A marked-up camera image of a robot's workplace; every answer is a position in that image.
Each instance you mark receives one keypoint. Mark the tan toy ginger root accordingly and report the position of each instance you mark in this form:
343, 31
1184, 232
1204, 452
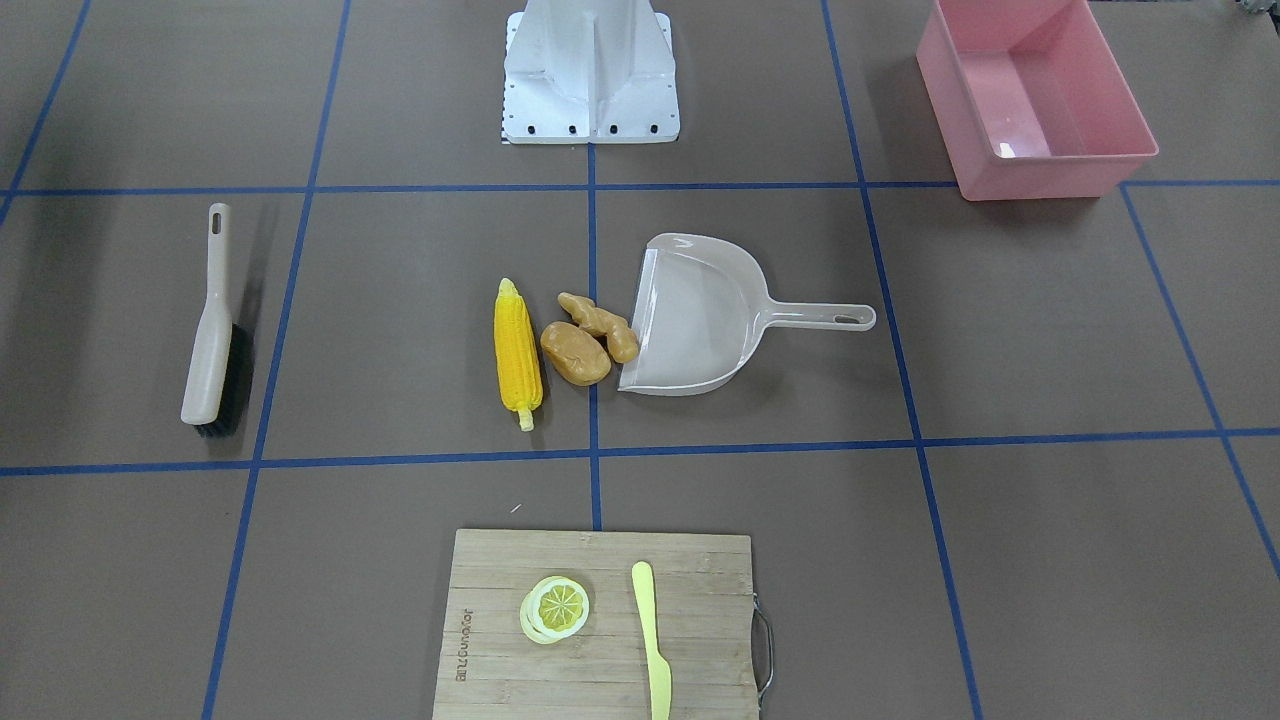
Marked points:
620, 339

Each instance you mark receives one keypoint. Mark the brown toy potato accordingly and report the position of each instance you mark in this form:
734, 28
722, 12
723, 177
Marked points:
576, 355

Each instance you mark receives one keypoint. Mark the beige plastic dustpan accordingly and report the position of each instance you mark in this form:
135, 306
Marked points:
702, 308

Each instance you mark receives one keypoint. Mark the yellow toy corn cob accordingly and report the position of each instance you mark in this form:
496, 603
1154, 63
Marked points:
516, 355

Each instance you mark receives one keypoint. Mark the beige brush black bristles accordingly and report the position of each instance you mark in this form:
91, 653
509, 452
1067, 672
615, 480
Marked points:
220, 366

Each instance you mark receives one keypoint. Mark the pink plastic bin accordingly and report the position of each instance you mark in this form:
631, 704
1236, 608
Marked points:
1030, 100

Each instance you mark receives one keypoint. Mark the yellow toy lemon slice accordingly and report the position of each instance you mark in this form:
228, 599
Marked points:
555, 609

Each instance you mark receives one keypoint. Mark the yellow plastic toy knife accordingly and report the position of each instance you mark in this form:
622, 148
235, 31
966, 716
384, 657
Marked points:
658, 670

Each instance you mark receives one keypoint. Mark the bamboo cutting board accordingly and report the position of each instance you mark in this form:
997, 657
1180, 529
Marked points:
706, 604

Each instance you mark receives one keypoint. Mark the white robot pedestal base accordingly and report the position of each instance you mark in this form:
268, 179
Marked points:
589, 72

